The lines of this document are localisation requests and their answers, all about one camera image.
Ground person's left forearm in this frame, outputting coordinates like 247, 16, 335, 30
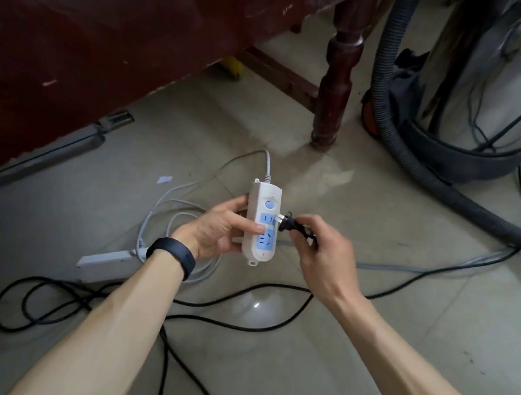
7, 230, 191, 395

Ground white power strip cable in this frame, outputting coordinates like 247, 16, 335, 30
128, 131, 277, 296

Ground grey vacuum cleaner orange knobs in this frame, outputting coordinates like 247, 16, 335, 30
350, 0, 521, 197

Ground person's left hand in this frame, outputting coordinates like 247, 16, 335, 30
167, 184, 271, 272

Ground grey cable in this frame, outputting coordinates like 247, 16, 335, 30
275, 175, 521, 298

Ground black vacuum hose with nozzle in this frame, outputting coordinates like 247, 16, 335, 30
345, 0, 521, 255

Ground dark red wooden bed frame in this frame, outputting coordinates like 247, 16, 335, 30
0, 0, 392, 276

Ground small yellow plastic piece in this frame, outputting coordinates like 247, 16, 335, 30
216, 54, 245, 83

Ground person's right hand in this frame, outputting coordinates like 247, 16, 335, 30
278, 210, 377, 317

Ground black smartwatch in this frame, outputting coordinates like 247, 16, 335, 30
142, 234, 201, 284

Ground grey metal bar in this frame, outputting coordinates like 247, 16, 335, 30
0, 87, 137, 222

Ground white rounded power strip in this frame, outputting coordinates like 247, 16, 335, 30
236, 178, 289, 272

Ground black power cord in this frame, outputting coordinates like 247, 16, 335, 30
0, 0, 521, 395

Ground long white power strip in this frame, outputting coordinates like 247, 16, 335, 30
73, 236, 152, 295

